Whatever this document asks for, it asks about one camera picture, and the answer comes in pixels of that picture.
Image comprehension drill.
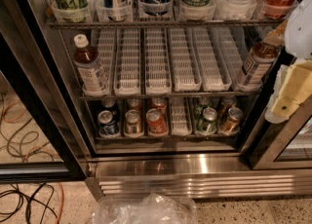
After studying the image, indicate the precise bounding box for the red can front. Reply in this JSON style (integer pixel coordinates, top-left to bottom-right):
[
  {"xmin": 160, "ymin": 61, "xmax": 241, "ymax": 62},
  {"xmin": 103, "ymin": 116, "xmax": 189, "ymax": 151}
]
[{"xmin": 146, "ymin": 108, "xmax": 168, "ymax": 134}]

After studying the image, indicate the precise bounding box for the right tea bottle white cap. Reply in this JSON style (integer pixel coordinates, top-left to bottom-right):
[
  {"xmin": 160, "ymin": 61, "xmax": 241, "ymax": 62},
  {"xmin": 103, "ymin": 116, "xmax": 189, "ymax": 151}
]
[{"xmin": 236, "ymin": 42, "xmax": 280, "ymax": 92}]

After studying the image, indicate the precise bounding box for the tea bottle white cap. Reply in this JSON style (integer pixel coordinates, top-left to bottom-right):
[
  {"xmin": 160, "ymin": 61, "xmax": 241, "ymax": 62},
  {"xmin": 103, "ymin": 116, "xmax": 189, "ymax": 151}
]
[
  {"xmin": 74, "ymin": 34, "xmax": 108, "ymax": 96},
  {"xmin": 236, "ymin": 42, "xmax": 280, "ymax": 92}
]

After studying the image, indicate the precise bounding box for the bronze can front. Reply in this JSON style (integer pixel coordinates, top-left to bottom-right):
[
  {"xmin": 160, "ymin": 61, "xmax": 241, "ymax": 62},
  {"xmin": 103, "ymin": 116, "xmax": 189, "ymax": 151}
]
[{"xmin": 219, "ymin": 107, "xmax": 244, "ymax": 134}]

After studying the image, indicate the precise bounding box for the stainless steel fridge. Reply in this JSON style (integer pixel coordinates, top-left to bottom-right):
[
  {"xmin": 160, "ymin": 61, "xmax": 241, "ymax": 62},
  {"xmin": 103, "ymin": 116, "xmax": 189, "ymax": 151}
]
[{"xmin": 1, "ymin": 0, "xmax": 311, "ymax": 199}]

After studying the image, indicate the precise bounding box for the clear plastic bin with bag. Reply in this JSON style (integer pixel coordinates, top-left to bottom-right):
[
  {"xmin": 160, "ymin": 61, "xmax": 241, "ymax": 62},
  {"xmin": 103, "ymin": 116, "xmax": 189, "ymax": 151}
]
[{"xmin": 92, "ymin": 193, "xmax": 198, "ymax": 224}]

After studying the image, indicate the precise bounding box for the orange floor cable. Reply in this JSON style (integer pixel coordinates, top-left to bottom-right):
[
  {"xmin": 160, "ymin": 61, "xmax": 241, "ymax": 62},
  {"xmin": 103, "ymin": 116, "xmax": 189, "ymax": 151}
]
[{"xmin": 54, "ymin": 182, "xmax": 65, "ymax": 224}]

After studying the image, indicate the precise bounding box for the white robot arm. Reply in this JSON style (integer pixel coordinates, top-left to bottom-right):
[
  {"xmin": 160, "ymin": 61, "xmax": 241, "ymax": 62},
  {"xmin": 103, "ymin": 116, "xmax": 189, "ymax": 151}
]
[{"xmin": 264, "ymin": 0, "xmax": 312, "ymax": 124}]

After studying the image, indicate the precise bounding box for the gold can front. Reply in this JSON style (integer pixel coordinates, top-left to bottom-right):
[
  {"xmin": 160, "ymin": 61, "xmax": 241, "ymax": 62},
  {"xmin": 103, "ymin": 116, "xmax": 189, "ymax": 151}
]
[{"xmin": 125, "ymin": 110, "xmax": 142, "ymax": 135}]

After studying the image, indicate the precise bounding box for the left tea bottle white cap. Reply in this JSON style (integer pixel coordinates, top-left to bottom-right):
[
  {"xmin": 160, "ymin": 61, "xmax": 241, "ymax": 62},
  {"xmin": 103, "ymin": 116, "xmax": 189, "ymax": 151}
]
[{"xmin": 74, "ymin": 34, "xmax": 108, "ymax": 96}]

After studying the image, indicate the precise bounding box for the green can front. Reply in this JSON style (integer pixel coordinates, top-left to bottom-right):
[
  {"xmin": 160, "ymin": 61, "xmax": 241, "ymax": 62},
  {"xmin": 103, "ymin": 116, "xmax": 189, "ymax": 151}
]
[{"xmin": 196, "ymin": 107, "xmax": 217, "ymax": 135}]

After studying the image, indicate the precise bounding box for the blue pepsi can front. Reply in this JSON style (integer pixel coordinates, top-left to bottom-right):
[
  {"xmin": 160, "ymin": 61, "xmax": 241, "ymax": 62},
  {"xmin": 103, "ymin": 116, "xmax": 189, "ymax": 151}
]
[{"xmin": 97, "ymin": 110, "xmax": 119, "ymax": 136}]

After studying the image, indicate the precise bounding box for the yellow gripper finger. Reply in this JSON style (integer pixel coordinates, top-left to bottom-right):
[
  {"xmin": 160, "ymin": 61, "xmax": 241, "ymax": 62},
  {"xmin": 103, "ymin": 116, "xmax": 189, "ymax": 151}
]
[{"xmin": 265, "ymin": 59, "xmax": 312, "ymax": 124}]

